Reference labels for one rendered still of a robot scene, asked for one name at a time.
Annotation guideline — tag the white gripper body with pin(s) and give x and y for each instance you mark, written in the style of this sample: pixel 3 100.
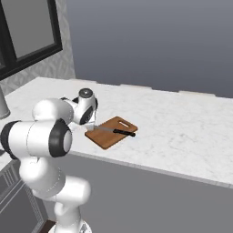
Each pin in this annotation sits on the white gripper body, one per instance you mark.
pixel 91 126

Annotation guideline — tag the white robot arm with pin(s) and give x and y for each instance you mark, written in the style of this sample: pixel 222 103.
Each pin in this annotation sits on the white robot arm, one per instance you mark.
pixel 39 139

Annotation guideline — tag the brown wooden cutting board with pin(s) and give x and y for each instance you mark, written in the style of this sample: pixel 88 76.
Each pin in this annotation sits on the brown wooden cutting board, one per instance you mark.
pixel 106 138

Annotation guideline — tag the grey drawer front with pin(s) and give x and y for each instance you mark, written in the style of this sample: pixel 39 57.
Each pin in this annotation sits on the grey drawer front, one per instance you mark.
pixel 7 179

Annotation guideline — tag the grey cylinder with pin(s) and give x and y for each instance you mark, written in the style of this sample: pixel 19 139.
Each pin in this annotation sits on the grey cylinder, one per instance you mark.
pixel 3 106

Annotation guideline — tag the grey cupboard door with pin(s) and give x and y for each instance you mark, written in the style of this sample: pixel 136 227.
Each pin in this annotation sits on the grey cupboard door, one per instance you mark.
pixel 18 212

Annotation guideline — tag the black window frame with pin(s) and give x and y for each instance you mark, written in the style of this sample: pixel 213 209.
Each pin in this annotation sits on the black window frame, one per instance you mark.
pixel 57 36

